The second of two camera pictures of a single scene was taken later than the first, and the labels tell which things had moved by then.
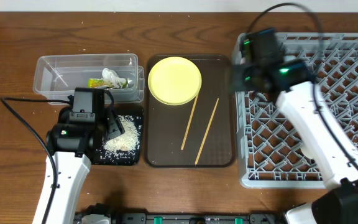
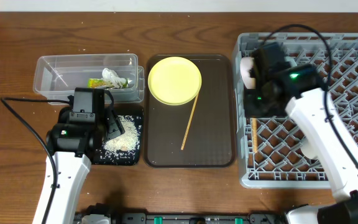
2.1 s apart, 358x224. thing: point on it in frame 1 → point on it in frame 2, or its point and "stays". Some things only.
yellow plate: x=174 y=80 stays
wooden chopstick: x=206 y=132 → x=254 y=131
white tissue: x=110 y=75 stays
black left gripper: x=114 y=126 stays
